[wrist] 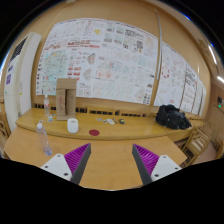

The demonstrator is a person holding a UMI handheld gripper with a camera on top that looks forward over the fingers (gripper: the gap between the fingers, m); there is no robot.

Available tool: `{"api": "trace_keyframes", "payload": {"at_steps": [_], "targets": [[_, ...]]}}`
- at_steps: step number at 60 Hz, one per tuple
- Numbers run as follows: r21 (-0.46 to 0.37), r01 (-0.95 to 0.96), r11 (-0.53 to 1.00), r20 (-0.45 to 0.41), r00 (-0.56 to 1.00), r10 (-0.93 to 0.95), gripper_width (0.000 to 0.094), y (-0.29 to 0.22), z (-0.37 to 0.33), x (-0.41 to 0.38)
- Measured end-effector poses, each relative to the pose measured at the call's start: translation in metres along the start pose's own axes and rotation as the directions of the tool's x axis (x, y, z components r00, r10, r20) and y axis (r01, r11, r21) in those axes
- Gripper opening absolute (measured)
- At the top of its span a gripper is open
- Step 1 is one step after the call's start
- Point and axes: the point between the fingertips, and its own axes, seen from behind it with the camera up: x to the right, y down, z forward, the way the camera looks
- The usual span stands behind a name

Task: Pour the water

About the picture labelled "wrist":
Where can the white remote control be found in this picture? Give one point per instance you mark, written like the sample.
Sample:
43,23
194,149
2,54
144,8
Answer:
110,121

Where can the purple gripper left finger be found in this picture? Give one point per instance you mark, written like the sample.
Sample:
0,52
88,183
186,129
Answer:
70,166

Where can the small blue white object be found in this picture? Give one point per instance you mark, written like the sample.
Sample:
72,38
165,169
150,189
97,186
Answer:
50,118

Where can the black bag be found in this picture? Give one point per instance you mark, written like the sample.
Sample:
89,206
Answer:
171,117

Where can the water bottle with label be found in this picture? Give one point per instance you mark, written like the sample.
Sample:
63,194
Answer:
46,105

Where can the cardboard box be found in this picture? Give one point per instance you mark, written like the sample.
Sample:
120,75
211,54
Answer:
65,98

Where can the white cup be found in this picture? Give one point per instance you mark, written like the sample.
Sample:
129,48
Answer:
72,125

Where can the wooden chair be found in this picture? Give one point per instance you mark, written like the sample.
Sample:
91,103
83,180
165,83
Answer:
196,144

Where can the small black object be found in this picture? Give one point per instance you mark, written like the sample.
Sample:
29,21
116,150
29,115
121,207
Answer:
122,121

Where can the red round coaster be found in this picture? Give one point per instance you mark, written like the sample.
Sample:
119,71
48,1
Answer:
94,132

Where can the large wall poster board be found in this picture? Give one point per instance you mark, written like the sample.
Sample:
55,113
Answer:
110,60

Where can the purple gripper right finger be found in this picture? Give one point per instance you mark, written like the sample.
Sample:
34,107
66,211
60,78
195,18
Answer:
152,167

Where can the right wall poster board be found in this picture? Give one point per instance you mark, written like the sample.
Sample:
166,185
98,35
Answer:
179,84

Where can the clear plastic water bottle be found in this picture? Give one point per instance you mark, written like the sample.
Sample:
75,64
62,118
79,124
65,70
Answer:
44,139

